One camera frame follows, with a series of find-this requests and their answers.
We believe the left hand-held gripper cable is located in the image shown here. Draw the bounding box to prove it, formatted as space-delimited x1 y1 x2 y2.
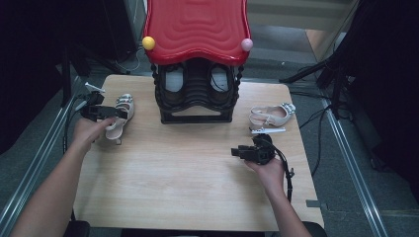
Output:
62 93 87 155

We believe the black curtain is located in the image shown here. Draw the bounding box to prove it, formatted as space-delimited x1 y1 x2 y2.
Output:
0 0 137 156
332 0 419 201

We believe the white floor cable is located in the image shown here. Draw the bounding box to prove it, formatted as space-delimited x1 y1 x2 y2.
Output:
114 48 143 74

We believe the person's right hand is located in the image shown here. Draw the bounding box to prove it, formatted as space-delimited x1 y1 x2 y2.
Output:
244 155 289 199

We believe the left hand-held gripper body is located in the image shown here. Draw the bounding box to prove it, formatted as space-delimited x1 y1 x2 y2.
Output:
79 81 107 122

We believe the person's left hand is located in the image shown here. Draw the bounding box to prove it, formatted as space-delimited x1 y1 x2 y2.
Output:
71 117 117 154

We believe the pink ball knob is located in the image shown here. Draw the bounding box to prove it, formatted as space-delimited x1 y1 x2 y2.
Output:
240 38 255 52

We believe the wooden board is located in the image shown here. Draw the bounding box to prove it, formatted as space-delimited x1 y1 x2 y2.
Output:
304 29 335 63

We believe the black tripod stand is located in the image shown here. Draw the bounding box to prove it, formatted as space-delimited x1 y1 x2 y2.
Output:
279 48 350 119

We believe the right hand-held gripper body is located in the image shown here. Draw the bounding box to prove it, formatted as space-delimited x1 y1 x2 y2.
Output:
244 126 288 166

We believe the yellow ball knob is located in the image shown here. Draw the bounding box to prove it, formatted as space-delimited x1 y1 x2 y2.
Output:
141 36 156 51

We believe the grey tape piece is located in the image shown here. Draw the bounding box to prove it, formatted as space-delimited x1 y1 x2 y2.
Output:
305 198 329 211

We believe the black leather shoe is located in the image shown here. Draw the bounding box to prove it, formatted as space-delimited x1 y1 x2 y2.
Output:
207 62 235 108
158 62 188 108

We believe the black chair armrest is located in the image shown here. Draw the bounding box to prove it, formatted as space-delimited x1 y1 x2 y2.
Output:
63 219 92 237
300 220 329 237

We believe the black floor cable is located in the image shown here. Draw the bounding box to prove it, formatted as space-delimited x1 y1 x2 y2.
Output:
298 106 329 130
310 110 327 177

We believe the beige heeled sandal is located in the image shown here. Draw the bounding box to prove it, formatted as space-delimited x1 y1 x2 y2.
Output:
104 93 135 146
248 102 296 130

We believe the black metal stand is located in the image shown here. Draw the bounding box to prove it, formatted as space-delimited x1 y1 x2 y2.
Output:
59 42 131 108

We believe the red and black shoe rack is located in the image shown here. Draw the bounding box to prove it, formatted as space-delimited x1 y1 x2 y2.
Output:
141 0 255 125

